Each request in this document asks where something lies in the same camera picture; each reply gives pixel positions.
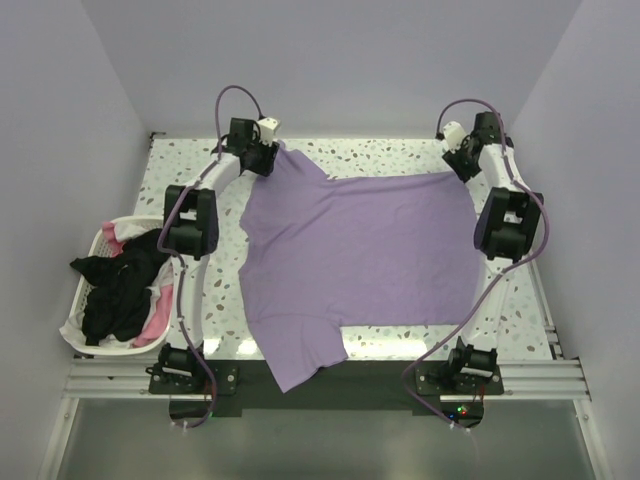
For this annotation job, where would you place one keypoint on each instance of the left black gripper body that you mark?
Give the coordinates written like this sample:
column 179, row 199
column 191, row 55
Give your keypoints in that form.
column 262, row 157

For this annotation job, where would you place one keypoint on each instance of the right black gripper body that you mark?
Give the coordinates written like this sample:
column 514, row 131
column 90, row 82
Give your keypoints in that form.
column 462, row 164

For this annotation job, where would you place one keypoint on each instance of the purple t shirt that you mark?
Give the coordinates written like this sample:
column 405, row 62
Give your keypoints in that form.
column 325, row 254

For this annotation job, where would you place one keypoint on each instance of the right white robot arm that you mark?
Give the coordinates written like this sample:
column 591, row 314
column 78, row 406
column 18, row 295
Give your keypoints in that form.
column 507, row 220

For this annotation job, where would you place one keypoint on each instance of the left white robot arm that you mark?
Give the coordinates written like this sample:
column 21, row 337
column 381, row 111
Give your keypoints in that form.
column 191, row 231

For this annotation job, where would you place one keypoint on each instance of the pink garment in basket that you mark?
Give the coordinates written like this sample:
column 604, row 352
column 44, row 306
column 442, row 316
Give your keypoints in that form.
column 117, row 234

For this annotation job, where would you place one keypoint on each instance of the white laundry basket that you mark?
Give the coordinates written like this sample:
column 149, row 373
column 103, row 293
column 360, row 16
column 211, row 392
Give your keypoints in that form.
column 90, row 300

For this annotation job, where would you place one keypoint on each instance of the black garment in basket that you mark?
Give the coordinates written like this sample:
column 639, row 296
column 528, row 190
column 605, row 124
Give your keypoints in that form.
column 119, row 300

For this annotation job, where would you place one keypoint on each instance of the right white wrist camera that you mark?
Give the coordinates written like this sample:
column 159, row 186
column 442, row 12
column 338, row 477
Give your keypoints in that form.
column 451, row 136

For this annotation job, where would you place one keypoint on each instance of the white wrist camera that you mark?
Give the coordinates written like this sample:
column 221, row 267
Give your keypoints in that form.
column 268, row 128
column 451, row 136

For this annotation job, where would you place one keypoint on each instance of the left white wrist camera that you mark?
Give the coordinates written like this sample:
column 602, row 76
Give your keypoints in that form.
column 268, row 128

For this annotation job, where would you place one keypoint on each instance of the aluminium rail frame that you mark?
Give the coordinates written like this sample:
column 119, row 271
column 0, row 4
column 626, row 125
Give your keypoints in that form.
column 109, row 425

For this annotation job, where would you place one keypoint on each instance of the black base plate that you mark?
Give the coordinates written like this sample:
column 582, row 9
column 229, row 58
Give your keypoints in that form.
column 229, row 388

